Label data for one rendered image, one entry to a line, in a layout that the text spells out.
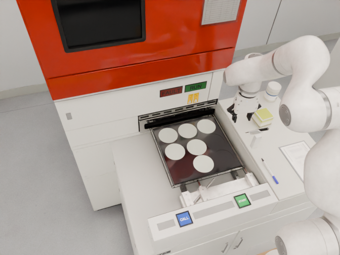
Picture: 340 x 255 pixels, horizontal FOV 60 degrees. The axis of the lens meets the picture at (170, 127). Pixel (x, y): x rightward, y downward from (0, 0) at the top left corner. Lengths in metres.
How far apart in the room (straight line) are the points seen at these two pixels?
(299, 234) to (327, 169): 0.20
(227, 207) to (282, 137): 0.49
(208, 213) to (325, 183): 0.56
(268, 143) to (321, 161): 0.72
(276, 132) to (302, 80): 0.84
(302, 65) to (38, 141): 2.38
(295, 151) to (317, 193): 0.69
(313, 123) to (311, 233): 0.32
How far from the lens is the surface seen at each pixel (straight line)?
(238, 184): 1.43
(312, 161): 0.82
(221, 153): 1.48
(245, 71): 1.04
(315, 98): 0.74
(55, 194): 2.46
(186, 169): 1.40
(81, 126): 1.48
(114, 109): 1.43
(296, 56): 0.82
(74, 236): 2.28
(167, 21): 1.15
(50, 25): 1.08
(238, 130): 1.51
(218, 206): 1.27
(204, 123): 1.59
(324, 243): 0.93
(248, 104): 1.26
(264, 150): 1.47
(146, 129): 1.58
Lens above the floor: 2.08
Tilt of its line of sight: 50 degrees down
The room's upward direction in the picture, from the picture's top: 4 degrees clockwise
